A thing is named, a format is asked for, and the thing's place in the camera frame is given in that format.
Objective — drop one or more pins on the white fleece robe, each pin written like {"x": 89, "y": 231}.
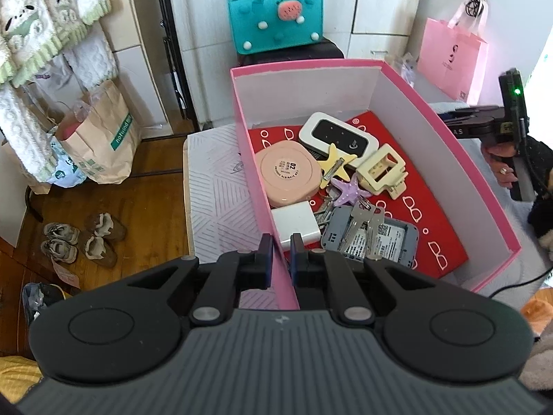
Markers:
{"x": 39, "y": 8}

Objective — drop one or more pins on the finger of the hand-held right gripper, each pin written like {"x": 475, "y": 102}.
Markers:
{"x": 471, "y": 113}

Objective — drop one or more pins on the person's right hand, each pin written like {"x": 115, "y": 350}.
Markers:
{"x": 501, "y": 155}

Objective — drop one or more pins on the yellow cloth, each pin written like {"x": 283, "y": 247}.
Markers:
{"x": 17, "y": 380}

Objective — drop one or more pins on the light wooden board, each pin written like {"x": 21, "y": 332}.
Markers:
{"x": 129, "y": 8}

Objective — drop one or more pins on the yellow starfish hair clip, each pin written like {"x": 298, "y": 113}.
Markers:
{"x": 335, "y": 160}

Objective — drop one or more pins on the grey sneaker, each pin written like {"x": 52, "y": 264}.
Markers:
{"x": 60, "y": 232}
{"x": 58, "y": 250}

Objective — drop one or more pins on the purple starfish hair clip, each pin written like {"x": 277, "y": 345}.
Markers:
{"x": 348, "y": 190}

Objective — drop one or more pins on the white plastic bag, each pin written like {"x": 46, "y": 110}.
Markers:
{"x": 408, "y": 67}

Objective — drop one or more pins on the cream claw hair clip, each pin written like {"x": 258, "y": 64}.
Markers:
{"x": 391, "y": 158}

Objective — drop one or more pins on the white charger block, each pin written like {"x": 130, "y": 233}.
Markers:
{"x": 296, "y": 222}

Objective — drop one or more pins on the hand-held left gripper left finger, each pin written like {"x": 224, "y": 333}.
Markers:
{"x": 267, "y": 255}

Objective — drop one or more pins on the white mobile router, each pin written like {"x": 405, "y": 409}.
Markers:
{"x": 337, "y": 136}

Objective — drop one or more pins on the orange fuzzy cloth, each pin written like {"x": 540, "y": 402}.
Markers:
{"x": 538, "y": 315}

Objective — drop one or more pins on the black suitcase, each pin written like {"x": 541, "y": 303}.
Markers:
{"x": 302, "y": 54}

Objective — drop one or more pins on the pink round compact case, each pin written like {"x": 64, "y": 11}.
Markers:
{"x": 287, "y": 170}

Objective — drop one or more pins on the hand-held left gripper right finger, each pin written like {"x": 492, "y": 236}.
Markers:
{"x": 296, "y": 255}

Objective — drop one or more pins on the person's right forearm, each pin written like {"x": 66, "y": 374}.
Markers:
{"x": 542, "y": 160}

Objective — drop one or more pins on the pink cardboard box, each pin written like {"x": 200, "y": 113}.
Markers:
{"x": 414, "y": 112}

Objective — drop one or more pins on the pink paper bag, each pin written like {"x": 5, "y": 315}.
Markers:
{"x": 449, "y": 60}

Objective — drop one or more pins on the grey device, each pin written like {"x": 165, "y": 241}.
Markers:
{"x": 401, "y": 242}

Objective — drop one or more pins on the brown paper bag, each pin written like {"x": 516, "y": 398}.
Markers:
{"x": 108, "y": 138}

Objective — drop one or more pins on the pale printed plastic bag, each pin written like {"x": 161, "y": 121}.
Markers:
{"x": 65, "y": 173}

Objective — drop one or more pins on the teal felt handbag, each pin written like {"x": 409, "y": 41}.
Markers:
{"x": 259, "y": 8}

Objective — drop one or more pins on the white fleece pants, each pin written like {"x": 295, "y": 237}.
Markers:
{"x": 90, "y": 56}

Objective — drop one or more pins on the dark plastic bag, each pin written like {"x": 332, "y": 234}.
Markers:
{"x": 41, "y": 302}

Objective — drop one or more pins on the bunch of silver keys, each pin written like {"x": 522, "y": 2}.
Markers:
{"x": 356, "y": 224}

